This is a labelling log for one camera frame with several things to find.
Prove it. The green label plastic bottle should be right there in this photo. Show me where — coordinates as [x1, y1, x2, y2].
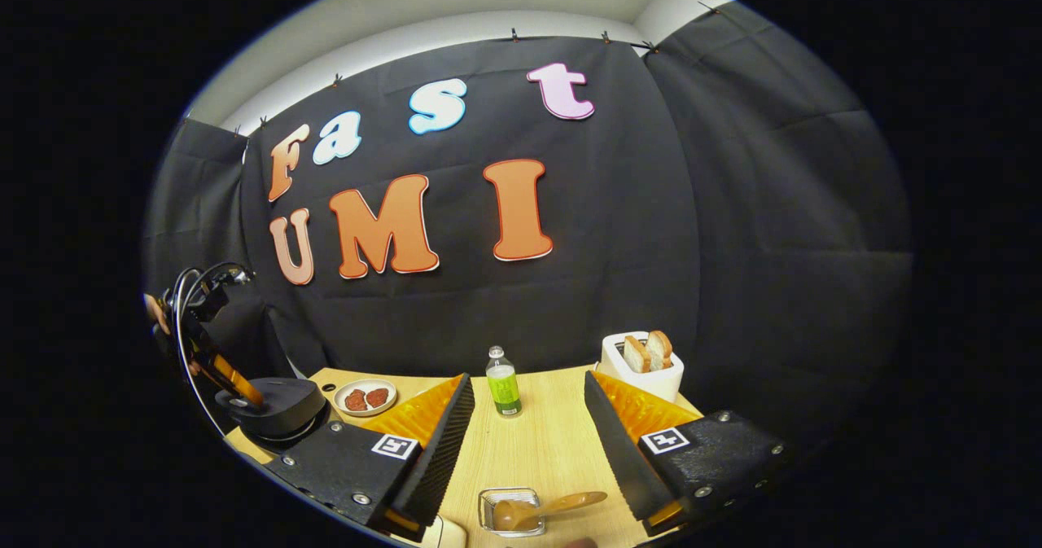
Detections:
[486, 346, 523, 418]

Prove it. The black silver rice cooker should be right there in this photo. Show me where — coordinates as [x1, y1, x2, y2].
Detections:
[214, 377, 326, 443]

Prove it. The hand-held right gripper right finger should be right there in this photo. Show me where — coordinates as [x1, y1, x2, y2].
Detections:
[584, 370, 790, 537]

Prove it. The metal wire chopstick holder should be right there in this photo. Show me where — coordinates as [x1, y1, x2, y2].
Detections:
[478, 488, 545, 538]

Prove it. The wooden spoon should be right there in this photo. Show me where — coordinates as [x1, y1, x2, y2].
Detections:
[493, 491, 609, 533]

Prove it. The white round plate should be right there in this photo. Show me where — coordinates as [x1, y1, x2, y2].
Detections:
[334, 379, 398, 417]

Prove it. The white toaster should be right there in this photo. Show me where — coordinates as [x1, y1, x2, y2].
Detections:
[598, 331, 685, 402]

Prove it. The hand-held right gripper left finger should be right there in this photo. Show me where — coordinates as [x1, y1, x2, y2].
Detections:
[265, 373, 475, 542]

